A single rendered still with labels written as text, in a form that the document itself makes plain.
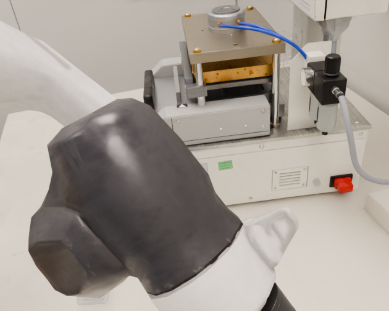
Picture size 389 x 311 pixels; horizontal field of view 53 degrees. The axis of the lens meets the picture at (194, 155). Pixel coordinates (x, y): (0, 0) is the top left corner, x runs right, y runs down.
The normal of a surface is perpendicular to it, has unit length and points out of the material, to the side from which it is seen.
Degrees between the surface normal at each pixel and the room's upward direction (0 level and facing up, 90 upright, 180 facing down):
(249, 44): 0
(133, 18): 90
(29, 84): 112
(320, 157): 90
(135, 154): 48
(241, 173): 90
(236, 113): 90
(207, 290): 62
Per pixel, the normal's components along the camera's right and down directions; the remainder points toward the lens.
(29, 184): -0.09, -0.82
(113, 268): 0.20, 0.13
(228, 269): 0.34, -0.15
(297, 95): 0.08, 0.56
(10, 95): 0.50, 0.80
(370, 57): -0.96, 0.22
